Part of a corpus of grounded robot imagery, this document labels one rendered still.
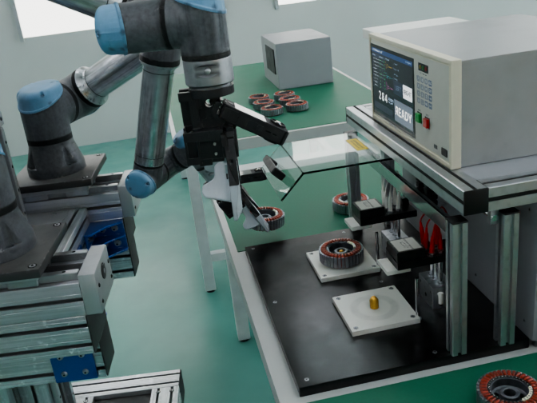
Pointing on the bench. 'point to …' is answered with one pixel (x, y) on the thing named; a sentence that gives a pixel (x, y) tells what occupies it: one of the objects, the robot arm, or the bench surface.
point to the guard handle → (273, 168)
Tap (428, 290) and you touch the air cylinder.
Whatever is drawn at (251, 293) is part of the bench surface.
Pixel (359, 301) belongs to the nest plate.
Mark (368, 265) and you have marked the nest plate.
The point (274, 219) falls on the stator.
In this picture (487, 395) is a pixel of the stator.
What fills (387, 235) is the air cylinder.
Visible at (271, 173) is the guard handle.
